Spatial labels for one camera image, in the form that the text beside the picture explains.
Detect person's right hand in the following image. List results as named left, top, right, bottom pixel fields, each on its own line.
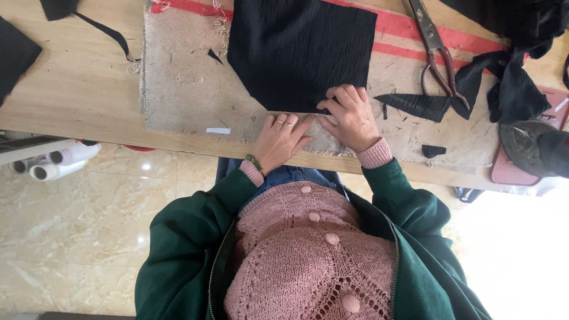
left=316, top=85, right=382, bottom=154

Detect person's left hand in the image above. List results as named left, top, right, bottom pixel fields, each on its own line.
left=249, top=114, right=315, bottom=175

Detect large black fabric piece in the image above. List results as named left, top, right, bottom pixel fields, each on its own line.
left=227, top=0, right=378, bottom=115

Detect blue jeans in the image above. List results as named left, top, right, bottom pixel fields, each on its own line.
left=215, top=157, right=349, bottom=209

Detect triangular black fabric scrap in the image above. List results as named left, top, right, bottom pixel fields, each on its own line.
left=374, top=93, right=452, bottom=123

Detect small square black scrap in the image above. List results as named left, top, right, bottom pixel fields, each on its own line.
left=422, top=144, right=447, bottom=159

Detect burlap mat with red stripes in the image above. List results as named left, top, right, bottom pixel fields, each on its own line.
left=140, top=0, right=530, bottom=169

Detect pink knitted sweater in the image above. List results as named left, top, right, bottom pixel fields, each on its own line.
left=223, top=180, right=397, bottom=320

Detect dark green zip jacket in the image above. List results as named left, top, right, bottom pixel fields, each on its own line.
left=135, top=158, right=493, bottom=320

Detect pink iron rest tray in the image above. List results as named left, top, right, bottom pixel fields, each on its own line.
left=489, top=86, right=569, bottom=186

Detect crumpled black fabric strip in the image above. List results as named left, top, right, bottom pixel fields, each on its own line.
left=450, top=49, right=553, bottom=124

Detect black clothes iron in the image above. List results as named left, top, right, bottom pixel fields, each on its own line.
left=499, top=119, right=569, bottom=179

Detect heap of black fabric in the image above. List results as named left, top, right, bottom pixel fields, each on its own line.
left=439, top=0, right=569, bottom=59

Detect black fabric panel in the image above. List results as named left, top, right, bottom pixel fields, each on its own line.
left=0, top=16, right=43, bottom=107

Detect green bead bracelet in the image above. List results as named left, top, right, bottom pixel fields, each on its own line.
left=245, top=154, right=266, bottom=175

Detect steel scissors with brown handles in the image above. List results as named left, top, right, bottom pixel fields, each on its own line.
left=408, top=0, right=470, bottom=111

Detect black fabric with strap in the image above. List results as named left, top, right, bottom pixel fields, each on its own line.
left=39, top=0, right=141, bottom=63

